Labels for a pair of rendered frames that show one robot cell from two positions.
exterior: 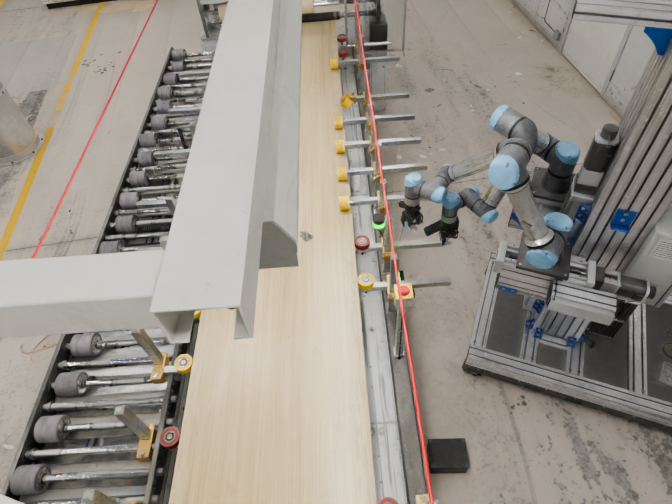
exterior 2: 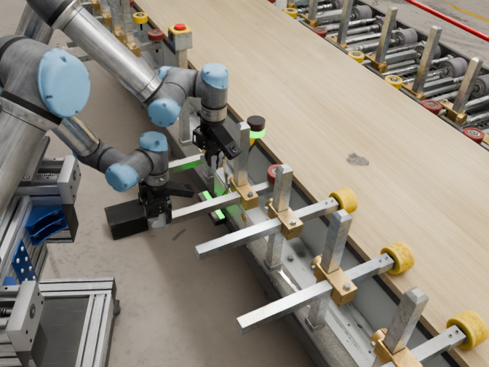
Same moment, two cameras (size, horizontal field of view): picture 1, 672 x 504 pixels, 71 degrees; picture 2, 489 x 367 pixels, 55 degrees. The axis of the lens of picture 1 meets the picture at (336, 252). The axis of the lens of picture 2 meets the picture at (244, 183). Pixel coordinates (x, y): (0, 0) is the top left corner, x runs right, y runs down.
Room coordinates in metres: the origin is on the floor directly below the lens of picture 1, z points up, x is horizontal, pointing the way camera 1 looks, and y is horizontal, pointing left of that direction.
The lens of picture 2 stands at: (2.61, -0.91, 1.93)
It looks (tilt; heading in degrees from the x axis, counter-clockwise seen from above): 41 degrees down; 148
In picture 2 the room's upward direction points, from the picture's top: 3 degrees clockwise
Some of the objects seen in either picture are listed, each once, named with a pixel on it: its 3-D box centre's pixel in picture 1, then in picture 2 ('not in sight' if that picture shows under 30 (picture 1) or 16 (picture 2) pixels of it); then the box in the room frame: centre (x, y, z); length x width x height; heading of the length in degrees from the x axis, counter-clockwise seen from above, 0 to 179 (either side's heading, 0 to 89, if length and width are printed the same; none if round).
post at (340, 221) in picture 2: (378, 176); (326, 277); (2.06, -0.29, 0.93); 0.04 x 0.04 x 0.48; 88
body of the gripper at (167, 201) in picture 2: (448, 227); (155, 195); (1.59, -0.58, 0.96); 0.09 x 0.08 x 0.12; 88
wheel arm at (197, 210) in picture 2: (398, 245); (228, 200); (1.60, -0.33, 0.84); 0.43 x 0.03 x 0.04; 88
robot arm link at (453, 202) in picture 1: (451, 204); (153, 153); (1.59, -0.58, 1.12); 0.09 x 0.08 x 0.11; 118
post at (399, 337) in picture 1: (400, 329); (183, 97); (1.05, -0.25, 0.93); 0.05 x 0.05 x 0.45; 88
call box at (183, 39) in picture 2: (403, 296); (180, 38); (1.05, -0.25, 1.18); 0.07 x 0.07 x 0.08; 88
